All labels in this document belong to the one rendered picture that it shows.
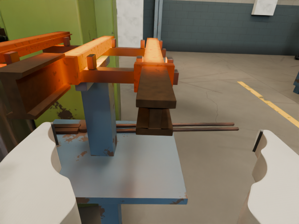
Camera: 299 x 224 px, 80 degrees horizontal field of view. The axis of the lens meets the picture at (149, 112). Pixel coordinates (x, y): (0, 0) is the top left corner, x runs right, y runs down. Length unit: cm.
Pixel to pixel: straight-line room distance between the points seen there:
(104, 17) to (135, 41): 467
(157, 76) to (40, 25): 66
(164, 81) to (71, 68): 13
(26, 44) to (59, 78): 17
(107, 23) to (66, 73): 95
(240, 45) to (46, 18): 677
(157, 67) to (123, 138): 37
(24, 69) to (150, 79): 11
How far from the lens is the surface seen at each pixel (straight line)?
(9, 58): 34
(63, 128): 61
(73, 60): 24
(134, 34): 582
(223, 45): 698
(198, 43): 670
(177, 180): 44
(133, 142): 53
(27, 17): 81
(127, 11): 581
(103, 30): 120
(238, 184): 157
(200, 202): 136
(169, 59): 28
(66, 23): 77
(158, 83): 15
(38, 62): 21
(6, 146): 80
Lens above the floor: 107
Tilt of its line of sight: 28 degrees down
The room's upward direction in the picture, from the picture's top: 2 degrees clockwise
